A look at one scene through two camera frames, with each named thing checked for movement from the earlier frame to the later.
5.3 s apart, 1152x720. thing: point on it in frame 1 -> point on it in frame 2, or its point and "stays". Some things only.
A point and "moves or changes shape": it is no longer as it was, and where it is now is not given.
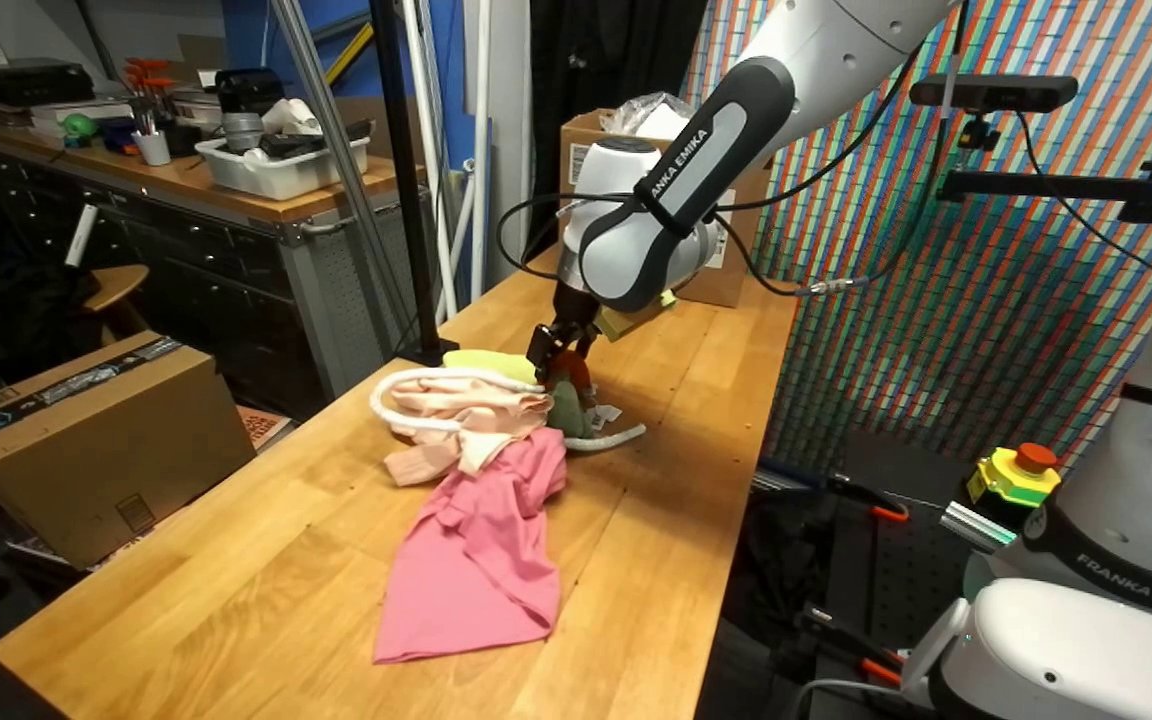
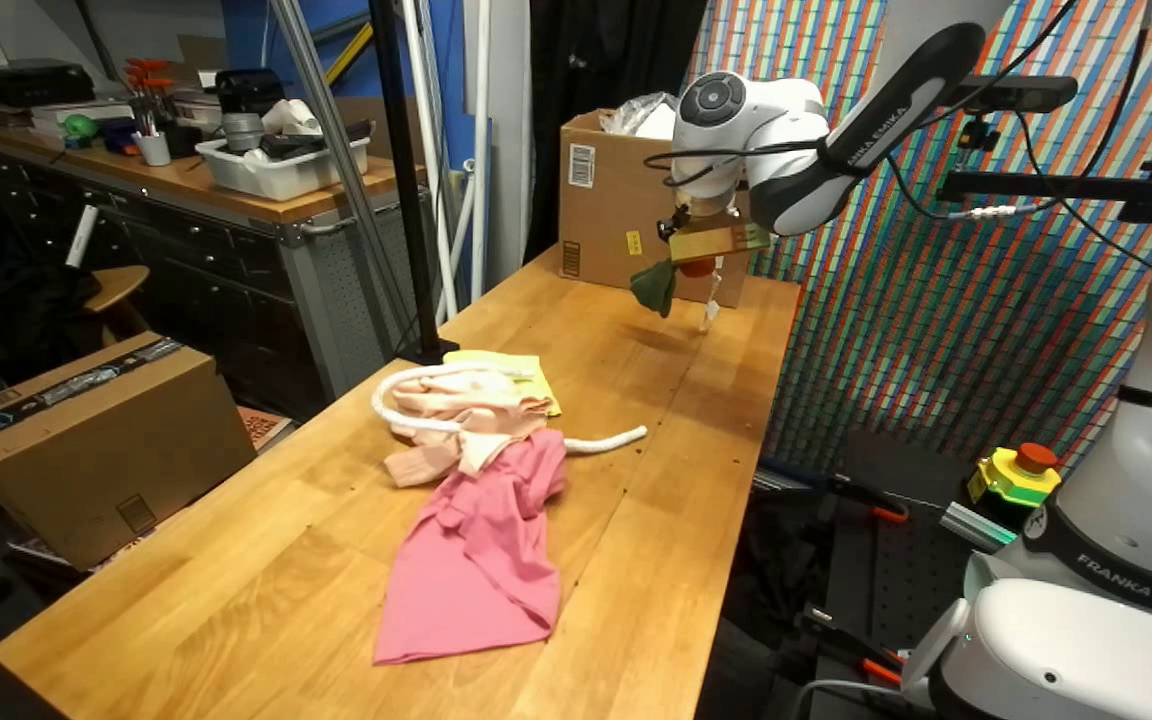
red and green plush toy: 570,397 moves or changes shape
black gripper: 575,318 -> 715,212
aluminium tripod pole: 346,170 stays
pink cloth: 482,571 stays
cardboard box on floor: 103,447 stays
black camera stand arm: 1023,94 stays
